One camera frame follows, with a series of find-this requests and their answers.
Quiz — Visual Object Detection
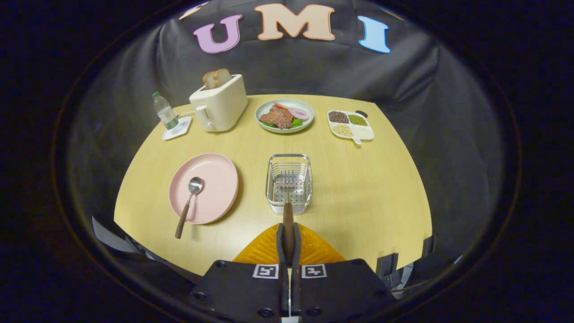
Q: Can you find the white square coaster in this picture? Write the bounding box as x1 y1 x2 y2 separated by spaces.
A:
162 116 192 141

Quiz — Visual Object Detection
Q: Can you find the brown meat slice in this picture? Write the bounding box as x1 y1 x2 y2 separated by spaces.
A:
259 105 294 130

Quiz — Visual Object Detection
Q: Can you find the wooden handled metal fork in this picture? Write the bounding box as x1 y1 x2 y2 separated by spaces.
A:
277 170 296 265

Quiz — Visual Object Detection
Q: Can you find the green lettuce leaf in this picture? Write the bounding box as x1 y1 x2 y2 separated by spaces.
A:
262 118 304 130

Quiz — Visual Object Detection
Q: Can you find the grey webbing strap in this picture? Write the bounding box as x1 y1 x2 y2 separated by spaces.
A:
92 217 139 254

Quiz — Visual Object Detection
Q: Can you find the pink round plate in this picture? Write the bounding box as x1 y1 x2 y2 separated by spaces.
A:
169 153 239 225

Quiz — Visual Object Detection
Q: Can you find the light green plate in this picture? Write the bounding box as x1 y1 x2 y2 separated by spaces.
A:
255 99 315 134

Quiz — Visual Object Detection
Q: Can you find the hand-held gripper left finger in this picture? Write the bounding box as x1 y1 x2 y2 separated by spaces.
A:
186 223 290 322

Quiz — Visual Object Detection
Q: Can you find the clear plastic water bottle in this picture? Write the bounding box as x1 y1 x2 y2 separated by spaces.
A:
152 92 179 131

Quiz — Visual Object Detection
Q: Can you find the wooden handled metal spoon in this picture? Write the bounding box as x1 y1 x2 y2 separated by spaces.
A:
175 177 203 239

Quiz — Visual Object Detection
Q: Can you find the black backdrop cloth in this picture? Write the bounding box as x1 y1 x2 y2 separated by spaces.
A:
67 0 507 252

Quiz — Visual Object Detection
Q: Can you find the cream white toaster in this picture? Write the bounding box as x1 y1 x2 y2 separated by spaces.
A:
189 74 248 132

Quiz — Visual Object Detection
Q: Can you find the clear wire cutlery basket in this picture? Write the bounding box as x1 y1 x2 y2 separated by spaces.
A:
265 154 313 215

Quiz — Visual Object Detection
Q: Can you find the black metal frame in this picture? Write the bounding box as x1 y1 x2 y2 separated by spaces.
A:
376 236 462 294

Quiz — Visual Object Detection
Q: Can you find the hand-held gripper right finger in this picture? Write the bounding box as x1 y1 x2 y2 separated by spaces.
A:
289 223 397 322

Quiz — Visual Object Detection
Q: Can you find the white divided condiment tray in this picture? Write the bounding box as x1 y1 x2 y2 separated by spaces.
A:
327 109 375 145

